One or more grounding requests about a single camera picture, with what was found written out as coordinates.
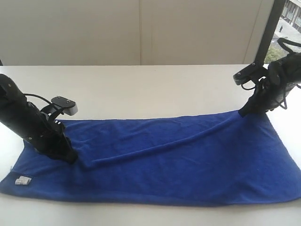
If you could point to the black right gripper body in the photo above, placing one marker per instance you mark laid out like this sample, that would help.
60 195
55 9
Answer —
271 93

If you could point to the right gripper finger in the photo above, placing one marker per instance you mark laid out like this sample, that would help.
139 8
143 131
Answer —
249 107

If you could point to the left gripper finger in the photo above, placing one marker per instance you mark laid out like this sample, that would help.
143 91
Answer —
69 154

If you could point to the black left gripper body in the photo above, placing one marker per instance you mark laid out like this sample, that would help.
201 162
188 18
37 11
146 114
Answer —
51 140

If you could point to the blue microfiber towel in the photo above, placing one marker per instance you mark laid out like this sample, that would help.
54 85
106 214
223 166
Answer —
204 160

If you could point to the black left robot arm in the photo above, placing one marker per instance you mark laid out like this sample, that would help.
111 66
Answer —
37 127

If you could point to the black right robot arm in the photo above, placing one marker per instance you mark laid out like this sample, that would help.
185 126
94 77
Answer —
290 65

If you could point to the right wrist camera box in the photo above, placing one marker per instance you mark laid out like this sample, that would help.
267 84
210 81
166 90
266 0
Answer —
253 72

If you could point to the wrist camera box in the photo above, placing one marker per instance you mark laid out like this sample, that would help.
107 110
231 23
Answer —
253 72
69 107

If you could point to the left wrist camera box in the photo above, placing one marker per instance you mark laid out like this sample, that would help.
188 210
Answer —
69 107

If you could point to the black window frame post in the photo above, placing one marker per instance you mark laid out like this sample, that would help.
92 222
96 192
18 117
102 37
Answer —
268 33

